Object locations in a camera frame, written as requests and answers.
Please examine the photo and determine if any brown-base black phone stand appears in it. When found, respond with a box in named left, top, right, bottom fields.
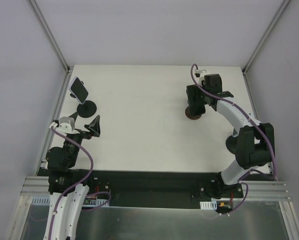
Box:
left=185, top=106, right=203, bottom=120

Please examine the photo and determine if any black round-base phone stand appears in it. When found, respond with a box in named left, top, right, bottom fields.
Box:
left=70, top=93, right=97, bottom=118

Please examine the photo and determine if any lavender case smartphone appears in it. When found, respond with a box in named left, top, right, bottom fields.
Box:
left=68, top=77, right=89, bottom=104

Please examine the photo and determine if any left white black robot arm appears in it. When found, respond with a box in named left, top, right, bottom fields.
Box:
left=43, top=112, right=101, bottom=240

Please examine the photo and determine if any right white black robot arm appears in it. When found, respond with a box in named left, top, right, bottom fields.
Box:
left=185, top=70, right=275, bottom=199

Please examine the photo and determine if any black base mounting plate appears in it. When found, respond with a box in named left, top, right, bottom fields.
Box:
left=35, top=168, right=249, bottom=210

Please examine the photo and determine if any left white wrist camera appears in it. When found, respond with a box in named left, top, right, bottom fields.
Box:
left=49, top=117, right=79, bottom=135

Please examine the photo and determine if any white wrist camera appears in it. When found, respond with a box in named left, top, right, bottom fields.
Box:
left=194, top=69, right=210, bottom=86
left=49, top=117, right=79, bottom=135

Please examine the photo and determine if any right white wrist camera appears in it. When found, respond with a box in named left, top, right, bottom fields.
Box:
left=194, top=69, right=210, bottom=86

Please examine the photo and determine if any left aluminium frame post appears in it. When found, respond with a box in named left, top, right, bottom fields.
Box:
left=26, top=0, right=74, bottom=75

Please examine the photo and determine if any aluminium frame post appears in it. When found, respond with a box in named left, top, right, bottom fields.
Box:
left=241, top=0, right=293, bottom=76
left=26, top=0, right=74, bottom=75

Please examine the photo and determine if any right aluminium frame post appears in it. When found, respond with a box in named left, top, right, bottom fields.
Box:
left=241, top=0, right=293, bottom=76

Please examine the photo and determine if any front aluminium frame rail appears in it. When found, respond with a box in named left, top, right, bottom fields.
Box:
left=20, top=176, right=292, bottom=202

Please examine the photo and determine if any left white cable duct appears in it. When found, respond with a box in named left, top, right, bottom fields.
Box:
left=31, top=196, right=110, bottom=208

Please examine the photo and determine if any white cable duct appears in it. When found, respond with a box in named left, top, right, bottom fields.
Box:
left=31, top=196, right=110, bottom=208
left=199, top=200, right=218, bottom=211

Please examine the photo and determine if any right white cable duct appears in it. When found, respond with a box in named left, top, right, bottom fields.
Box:
left=199, top=200, right=218, bottom=211

